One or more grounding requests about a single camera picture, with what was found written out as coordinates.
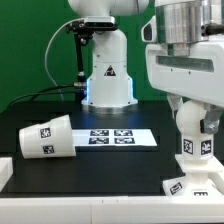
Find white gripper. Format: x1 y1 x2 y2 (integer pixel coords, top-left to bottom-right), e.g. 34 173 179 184
141 16 224 135

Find white lamp bulb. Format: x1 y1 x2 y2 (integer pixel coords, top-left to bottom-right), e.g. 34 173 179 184
176 100 214 161

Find white lamp shade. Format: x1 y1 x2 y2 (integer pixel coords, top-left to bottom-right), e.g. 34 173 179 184
19 115 76 159

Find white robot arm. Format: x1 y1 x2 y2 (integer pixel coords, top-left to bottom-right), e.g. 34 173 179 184
68 0 224 134

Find white marker sheet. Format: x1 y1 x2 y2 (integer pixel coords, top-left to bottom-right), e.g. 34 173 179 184
72 129 157 147

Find white right rail block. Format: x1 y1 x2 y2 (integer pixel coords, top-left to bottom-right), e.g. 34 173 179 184
210 171 224 195

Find white rail block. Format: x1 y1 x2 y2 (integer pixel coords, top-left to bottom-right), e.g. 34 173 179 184
210 171 224 195
0 157 13 192

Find white front rail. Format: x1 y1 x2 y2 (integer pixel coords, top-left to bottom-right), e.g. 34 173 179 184
0 197 224 224

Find black camera on stand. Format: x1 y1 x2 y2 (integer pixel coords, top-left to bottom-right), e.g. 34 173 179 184
66 17 118 90

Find black cables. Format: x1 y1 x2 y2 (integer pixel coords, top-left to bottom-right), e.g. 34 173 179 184
6 84 88 108

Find grey camera cable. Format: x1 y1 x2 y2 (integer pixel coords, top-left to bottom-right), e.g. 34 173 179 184
44 18 82 102

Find white left rail block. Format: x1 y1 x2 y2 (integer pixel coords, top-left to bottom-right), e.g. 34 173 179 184
0 157 13 192

